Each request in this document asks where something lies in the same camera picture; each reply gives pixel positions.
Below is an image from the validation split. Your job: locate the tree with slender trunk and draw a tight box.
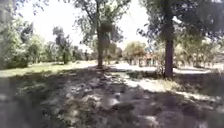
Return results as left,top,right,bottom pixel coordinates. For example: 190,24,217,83
68,0,132,70

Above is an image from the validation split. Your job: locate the low reddish building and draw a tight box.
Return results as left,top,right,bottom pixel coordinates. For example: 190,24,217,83
131,53,161,67

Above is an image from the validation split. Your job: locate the tree with thick dark trunk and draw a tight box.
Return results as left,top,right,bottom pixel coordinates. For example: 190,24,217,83
137,0,224,79

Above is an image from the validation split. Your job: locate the sunlit green grass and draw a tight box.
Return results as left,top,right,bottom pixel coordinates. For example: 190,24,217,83
0,60,98,78

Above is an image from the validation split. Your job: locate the group of green trees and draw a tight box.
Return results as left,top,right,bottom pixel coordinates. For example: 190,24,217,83
0,0,88,70

